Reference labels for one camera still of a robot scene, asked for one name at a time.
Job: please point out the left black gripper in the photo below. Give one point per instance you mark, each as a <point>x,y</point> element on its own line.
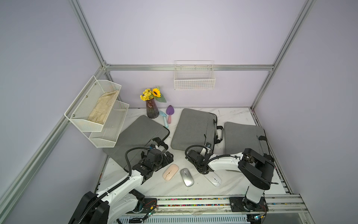
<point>169,159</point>

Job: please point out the white computer mouse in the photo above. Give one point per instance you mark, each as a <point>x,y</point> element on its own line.
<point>214,179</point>

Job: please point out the grey laptop bag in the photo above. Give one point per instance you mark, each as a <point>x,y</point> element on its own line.
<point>197,127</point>
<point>143,132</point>
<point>238,137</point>

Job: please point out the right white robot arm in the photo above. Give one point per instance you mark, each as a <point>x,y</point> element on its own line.
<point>257,168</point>

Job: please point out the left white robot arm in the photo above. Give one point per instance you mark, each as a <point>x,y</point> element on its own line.
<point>122,197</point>

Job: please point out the pink computer mouse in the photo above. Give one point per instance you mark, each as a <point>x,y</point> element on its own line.
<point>170,172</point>

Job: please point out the silver computer mouse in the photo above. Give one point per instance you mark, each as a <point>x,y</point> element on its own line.
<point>187,177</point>

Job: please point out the light blue toy shovel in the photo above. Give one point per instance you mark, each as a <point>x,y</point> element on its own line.
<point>164,116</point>

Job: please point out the dark glass vase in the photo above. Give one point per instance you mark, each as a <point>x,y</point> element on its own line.
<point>152,109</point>

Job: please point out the purple toy shovel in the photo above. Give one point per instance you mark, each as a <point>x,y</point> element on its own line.
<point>170,111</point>

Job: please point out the yellow artificial sunflowers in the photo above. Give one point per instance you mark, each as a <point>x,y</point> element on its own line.
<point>154,93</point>

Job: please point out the beige cloth in shelf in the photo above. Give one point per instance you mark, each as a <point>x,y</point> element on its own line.
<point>102,108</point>

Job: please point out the white two-tier mesh shelf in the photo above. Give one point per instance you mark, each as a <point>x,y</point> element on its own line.
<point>101,136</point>

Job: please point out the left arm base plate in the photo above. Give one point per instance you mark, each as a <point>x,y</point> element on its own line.
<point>144,205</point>

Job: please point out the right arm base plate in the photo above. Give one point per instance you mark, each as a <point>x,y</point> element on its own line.
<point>242,204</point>

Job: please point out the white wire wall basket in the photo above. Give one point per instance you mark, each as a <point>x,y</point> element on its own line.
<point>194,75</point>

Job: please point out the aluminium frame rails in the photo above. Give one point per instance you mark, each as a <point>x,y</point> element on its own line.
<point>15,192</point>

